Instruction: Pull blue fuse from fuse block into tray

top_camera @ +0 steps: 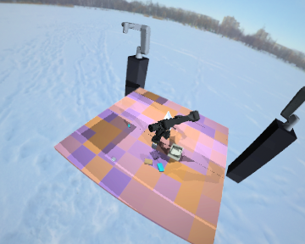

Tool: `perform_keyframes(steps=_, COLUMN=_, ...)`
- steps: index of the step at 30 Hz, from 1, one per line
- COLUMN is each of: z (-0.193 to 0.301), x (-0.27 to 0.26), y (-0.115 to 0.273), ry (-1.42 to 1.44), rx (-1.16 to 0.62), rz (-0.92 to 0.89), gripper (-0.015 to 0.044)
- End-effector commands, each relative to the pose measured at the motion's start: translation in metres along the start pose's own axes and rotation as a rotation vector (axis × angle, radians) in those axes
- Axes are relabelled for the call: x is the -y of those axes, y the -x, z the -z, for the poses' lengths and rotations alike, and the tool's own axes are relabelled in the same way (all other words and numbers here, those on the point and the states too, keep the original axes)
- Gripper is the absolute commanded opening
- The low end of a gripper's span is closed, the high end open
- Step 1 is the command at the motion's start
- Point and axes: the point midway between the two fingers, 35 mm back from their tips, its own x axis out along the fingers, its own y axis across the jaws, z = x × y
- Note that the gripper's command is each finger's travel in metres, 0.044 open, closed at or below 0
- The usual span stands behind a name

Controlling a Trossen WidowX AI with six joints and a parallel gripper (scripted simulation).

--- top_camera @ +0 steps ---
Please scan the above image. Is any tan rectangular block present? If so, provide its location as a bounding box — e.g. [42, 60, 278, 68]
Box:
[144, 158, 153, 165]

